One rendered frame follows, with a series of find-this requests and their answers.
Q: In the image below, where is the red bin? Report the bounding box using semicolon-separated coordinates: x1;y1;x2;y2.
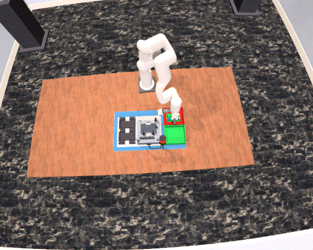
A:
164;107;184;126

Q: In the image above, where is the green circuit board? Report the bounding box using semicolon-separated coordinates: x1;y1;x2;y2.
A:
166;113;180;122

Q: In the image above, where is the green bin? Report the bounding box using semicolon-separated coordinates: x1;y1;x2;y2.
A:
164;124;186;145

